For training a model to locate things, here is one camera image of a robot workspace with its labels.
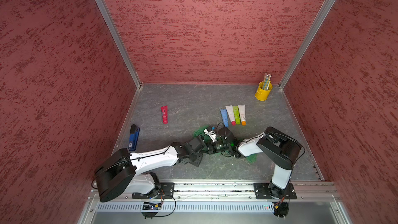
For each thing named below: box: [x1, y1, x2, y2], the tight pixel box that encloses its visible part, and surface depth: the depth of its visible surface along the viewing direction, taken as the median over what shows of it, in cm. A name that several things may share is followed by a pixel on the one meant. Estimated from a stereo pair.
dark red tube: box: [160, 105, 169, 124], surface depth 105 cm
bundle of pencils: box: [262, 72, 273, 91], surface depth 108 cm
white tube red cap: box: [225, 105, 237, 126], surface depth 103 cm
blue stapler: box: [128, 124, 140, 151], surface depth 91 cm
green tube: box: [232, 105, 241, 125], surface depth 104 cm
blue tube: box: [219, 108, 230, 128], surface depth 102 cm
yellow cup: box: [254, 80, 274, 102], surface depth 109 cm
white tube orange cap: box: [237, 104, 247, 126], surface depth 105 cm
